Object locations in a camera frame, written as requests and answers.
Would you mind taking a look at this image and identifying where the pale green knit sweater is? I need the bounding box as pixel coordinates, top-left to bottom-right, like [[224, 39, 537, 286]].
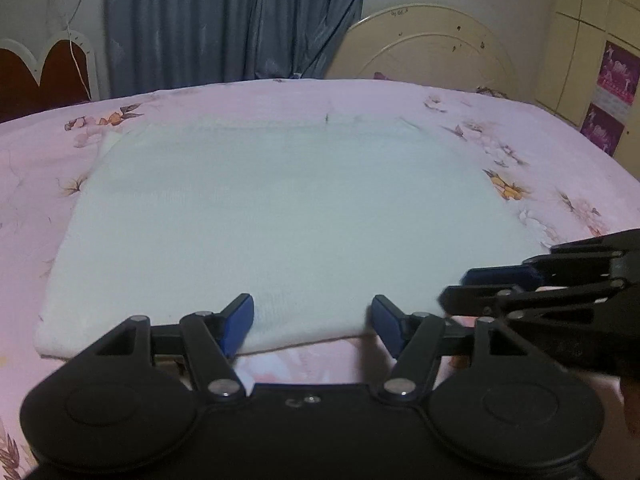
[[35, 117, 541, 359]]

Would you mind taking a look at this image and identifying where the person's right hand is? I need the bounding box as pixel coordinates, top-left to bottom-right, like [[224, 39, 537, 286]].
[[620, 378, 640, 439]]

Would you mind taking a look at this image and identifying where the pink floral bed sheet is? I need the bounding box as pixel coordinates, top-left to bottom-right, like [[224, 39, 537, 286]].
[[1, 79, 639, 479]]

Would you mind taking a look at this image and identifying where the pink poster on wardrobe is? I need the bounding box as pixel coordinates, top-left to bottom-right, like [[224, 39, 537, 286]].
[[580, 40, 639, 156]]

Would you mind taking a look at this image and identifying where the cream round headboard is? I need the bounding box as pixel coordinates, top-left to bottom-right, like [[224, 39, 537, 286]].
[[326, 3, 520, 99]]

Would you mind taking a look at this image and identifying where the cream wardrobe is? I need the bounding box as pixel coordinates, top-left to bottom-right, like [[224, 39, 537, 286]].
[[535, 0, 639, 177]]

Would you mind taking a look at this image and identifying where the red heart-shaped headboard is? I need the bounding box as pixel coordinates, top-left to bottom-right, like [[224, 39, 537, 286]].
[[1, 30, 100, 122]]

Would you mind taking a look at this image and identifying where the blue grey curtain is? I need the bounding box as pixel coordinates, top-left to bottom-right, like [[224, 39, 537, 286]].
[[105, 0, 363, 96]]

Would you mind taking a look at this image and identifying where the white hanging cable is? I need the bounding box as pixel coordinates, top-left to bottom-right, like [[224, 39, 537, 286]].
[[46, 0, 94, 101]]

